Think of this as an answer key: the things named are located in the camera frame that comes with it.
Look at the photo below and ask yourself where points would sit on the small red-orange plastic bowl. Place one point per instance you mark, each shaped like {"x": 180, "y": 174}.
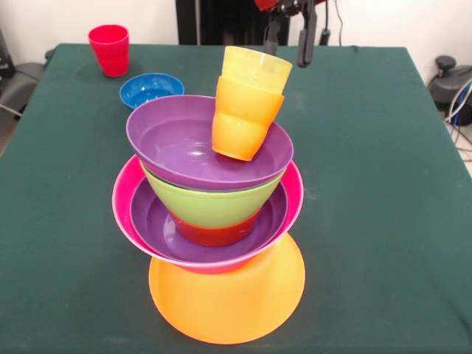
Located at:
{"x": 217, "y": 236}

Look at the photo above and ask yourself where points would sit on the small blue plastic bowl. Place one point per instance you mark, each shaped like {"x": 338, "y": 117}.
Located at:
{"x": 144, "y": 92}

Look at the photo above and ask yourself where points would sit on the yellow plastic cup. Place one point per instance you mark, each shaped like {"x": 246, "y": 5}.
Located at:
{"x": 258, "y": 70}

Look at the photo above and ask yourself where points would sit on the dark green table cloth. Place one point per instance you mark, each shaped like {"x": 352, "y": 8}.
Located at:
{"x": 73, "y": 239}

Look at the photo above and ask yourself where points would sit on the large orange plastic bowl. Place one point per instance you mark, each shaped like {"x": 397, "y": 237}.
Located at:
{"x": 228, "y": 306}

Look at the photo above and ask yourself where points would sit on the large pink plastic bowl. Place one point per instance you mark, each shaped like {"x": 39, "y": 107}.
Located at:
{"x": 123, "y": 206}

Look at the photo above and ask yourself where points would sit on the green plastic bowl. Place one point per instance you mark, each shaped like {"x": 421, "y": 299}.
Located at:
{"x": 214, "y": 208}

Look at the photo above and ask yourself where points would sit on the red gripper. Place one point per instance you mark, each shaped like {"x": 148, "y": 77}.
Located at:
{"x": 265, "y": 3}

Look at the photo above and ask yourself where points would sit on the orange plastic cup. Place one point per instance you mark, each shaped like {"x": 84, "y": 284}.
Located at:
{"x": 239, "y": 121}

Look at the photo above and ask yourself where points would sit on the red plastic cup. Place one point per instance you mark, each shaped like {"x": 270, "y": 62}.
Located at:
{"x": 108, "y": 51}

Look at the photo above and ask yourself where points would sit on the purple plastic bowl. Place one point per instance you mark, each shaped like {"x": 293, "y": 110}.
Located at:
{"x": 147, "y": 225}
{"x": 166, "y": 147}

